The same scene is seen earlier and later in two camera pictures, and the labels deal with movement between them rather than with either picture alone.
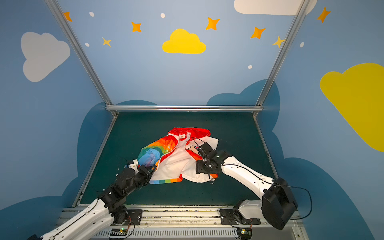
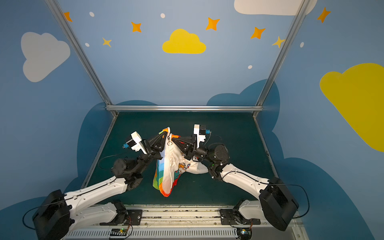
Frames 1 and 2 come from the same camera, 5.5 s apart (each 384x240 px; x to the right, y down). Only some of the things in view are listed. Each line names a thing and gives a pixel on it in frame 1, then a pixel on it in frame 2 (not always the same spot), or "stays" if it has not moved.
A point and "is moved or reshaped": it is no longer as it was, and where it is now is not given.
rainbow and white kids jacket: x=175 y=155 is moved or reshaped
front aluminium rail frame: x=195 y=222 stays
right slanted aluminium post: x=301 y=8 stays
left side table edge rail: x=77 y=195 stays
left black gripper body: x=148 y=171 -> x=150 y=147
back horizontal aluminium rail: x=184 y=108 stays
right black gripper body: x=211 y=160 -> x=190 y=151
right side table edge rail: x=266 y=147 stays
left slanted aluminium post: x=65 y=27 stays
